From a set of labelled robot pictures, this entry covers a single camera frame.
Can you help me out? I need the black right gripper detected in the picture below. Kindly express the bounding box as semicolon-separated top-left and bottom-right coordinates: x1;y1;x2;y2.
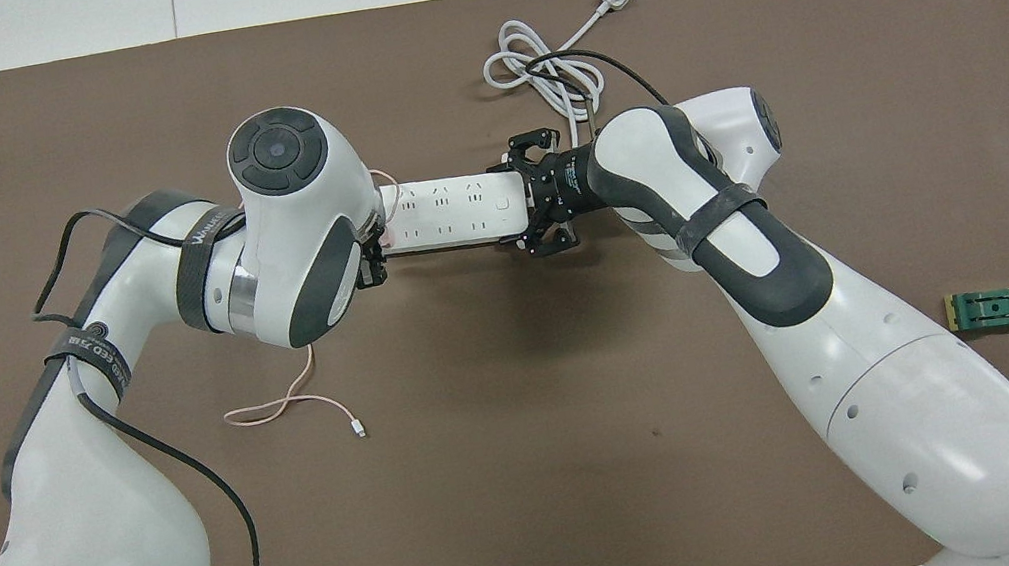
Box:
482;120;613;266

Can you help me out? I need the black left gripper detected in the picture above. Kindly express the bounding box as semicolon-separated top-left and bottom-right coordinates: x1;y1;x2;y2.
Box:
346;213;398;292

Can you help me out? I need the white power strip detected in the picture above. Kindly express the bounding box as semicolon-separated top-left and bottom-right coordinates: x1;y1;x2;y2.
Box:
375;162;549;262

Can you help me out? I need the pink charging cable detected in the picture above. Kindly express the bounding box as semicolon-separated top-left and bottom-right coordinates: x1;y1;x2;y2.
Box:
188;163;440;459

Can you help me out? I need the brown table mat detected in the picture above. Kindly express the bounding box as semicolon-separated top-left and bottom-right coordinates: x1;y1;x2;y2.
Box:
0;0;1009;566

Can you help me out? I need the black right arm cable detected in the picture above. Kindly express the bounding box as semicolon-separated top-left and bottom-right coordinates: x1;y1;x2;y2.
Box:
521;35;673;130

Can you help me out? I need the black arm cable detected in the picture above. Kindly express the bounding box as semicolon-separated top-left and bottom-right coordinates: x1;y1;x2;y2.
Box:
521;35;673;130
16;191;264;566

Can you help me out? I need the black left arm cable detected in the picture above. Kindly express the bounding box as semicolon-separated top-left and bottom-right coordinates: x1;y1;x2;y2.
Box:
16;191;264;566

